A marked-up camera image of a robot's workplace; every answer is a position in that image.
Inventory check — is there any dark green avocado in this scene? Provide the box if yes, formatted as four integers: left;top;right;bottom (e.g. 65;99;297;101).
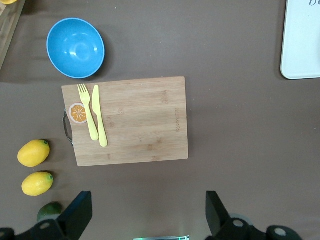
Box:
37;201;63;222

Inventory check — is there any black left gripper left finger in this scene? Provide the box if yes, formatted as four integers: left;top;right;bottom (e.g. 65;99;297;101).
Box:
0;191;94;240

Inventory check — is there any yellow plastic knife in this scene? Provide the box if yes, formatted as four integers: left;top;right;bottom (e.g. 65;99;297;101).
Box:
91;84;109;148

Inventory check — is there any wooden cup rack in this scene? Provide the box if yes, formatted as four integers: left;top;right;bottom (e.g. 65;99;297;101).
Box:
0;0;26;73

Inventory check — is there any yellow plastic fork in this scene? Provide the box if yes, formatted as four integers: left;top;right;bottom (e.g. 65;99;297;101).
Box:
77;83;100;142

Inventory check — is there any orange slice disc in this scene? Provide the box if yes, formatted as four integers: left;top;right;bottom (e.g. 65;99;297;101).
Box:
68;102;89;125

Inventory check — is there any beige bear print tray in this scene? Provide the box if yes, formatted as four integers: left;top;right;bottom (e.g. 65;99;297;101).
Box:
280;0;320;81

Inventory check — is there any blue bowl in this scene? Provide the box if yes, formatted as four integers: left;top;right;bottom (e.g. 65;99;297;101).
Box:
46;17;106;80

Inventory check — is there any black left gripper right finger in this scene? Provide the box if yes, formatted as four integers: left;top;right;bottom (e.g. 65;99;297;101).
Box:
205;190;301;240

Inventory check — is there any wooden cutting board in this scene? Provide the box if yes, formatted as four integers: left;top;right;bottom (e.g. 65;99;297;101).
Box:
61;76;190;168

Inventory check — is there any yellow lemon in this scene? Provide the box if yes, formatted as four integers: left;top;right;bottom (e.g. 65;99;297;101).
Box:
21;171;54;197
17;139;51;168

